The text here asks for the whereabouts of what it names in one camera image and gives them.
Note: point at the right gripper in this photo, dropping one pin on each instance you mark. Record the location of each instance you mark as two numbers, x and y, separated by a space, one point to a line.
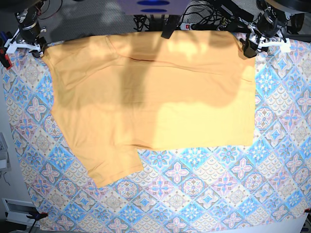
32 35

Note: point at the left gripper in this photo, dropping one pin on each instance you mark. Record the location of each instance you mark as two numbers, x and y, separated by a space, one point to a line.
250 46

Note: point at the yellow T-shirt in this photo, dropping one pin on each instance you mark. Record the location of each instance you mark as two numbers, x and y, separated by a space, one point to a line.
115 94

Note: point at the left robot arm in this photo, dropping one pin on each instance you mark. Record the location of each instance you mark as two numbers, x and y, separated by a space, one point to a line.
267 31

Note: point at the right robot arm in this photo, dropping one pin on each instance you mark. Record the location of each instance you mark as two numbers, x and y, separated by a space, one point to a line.
31 15

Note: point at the orange black clamp upper left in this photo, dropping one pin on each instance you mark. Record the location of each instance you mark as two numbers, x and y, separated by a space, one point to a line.
5 39

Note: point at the orange black clamp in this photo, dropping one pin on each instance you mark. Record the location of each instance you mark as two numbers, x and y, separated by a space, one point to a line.
5 39
36 215

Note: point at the white power strip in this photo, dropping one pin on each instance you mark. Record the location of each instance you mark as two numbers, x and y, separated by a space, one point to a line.
198 27

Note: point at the black clamp at table top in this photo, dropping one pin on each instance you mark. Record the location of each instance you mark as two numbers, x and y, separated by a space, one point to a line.
170 25

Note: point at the white box at left edge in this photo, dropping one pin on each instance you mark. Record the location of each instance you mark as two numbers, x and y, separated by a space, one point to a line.
4 156

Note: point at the patterned blue tile tablecloth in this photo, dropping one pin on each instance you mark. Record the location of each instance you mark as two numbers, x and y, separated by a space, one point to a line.
186 190

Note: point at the orange black clamp lower left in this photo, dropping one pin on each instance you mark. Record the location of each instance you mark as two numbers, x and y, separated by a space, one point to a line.
36 215

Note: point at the white wrist camera bracket right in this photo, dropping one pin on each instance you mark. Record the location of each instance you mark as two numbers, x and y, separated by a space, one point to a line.
19 44

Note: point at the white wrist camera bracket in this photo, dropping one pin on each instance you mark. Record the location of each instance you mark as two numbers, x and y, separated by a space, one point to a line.
283 43
19 44

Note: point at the white wrist camera bracket left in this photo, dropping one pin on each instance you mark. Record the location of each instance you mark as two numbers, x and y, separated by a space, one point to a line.
283 43

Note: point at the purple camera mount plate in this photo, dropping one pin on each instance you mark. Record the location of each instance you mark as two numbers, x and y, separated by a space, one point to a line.
165 7

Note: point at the white rail lower left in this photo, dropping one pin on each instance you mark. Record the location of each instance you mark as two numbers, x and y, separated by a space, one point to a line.
17 211

